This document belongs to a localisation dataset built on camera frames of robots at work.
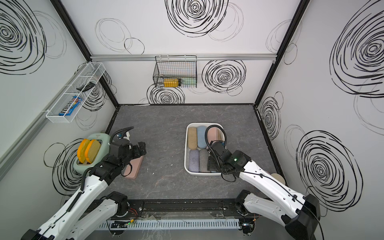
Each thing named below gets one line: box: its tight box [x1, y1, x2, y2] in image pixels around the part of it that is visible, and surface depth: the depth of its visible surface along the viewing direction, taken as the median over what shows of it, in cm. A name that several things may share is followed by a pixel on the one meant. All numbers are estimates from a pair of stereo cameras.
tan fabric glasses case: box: [187, 127, 198, 150], surface depth 94 cm
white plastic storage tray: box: [184, 122, 227, 176], surface depth 91 cm
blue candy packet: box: [58, 96, 83, 116], surface depth 72 cm
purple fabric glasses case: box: [188, 149, 200, 173], surface depth 88 cm
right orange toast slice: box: [85, 139, 101, 164], surface depth 74 cm
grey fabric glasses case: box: [199, 149, 210, 173], surface depth 88 cm
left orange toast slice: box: [77, 138, 91, 164], surface depth 72 cm
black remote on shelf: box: [76, 81, 96, 92], surface depth 82 cm
